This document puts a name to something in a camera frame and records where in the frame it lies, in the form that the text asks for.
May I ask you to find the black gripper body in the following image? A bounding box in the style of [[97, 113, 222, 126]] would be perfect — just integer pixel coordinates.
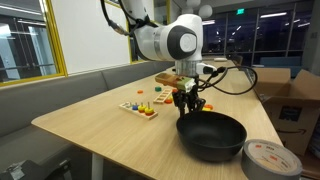
[[172, 89, 204, 111]]

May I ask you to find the wooden slotted tray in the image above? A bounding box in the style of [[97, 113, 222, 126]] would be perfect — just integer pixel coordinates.
[[153, 89, 172, 104]]

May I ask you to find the grey duct tape roll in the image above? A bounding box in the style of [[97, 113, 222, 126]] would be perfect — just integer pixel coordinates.
[[241, 139, 302, 180]]

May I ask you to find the wooden number stacking board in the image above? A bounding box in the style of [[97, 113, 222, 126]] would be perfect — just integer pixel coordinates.
[[119, 102, 158, 120]]

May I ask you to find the green cube block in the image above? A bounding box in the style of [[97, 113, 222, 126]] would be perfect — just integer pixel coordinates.
[[155, 86, 162, 92]]

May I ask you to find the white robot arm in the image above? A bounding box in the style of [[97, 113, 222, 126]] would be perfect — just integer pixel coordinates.
[[99, 0, 205, 115]]

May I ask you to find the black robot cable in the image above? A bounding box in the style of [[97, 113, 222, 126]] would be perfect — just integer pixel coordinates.
[[196, 64, 259, 96]]

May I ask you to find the yellow block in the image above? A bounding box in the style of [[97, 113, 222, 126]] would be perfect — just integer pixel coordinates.
[[202, 107, 211, 111]]

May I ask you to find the black bowl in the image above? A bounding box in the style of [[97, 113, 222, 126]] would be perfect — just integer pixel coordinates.
[[176, 111, 247, 162]]

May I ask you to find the orange disc far right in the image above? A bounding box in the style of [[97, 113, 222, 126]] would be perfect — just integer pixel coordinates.
[[204, 104, 213, 110]]

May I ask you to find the open cardboard box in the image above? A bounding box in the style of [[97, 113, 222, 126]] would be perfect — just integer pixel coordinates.
[[255, 68, 320, 155]]

